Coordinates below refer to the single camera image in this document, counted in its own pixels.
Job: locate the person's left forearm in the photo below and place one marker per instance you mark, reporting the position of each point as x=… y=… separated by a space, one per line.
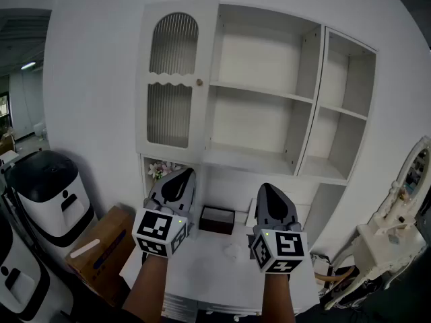
x=148 y=281

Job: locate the round beige wooden disc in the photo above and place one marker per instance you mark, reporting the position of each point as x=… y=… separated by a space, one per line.
x=200 y=82

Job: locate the dark brown small box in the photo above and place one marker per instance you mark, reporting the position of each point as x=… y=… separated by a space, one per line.
x=217 y=220

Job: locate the brown cardboard box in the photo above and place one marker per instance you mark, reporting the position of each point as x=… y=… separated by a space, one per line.
x=107 y=237

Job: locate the ornate white vanity mirror stand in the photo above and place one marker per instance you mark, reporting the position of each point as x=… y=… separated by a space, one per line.
x=380 y=247

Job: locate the person's right forearm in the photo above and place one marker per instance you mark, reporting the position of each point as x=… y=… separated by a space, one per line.
x=277 y=298

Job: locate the pink artificial flowers in pot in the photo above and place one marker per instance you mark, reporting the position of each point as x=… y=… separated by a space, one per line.
x=161 y=169

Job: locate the white cabinet door ribbed glass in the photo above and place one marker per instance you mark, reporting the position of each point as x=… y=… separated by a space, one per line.
x=203 y=45

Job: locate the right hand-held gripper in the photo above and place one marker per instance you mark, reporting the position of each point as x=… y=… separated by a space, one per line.
x=286 y=247

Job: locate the white and black service robot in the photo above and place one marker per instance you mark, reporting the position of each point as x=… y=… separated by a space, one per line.
x=50 y=197
x=23 y=281

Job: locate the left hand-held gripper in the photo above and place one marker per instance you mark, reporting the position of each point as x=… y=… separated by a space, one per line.
x=158 y=229

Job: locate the long ceiling light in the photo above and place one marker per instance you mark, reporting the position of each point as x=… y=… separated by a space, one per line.
x=28 y=65

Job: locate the white shelf cabinet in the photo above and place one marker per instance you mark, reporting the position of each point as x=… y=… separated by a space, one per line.
x=262 y=93

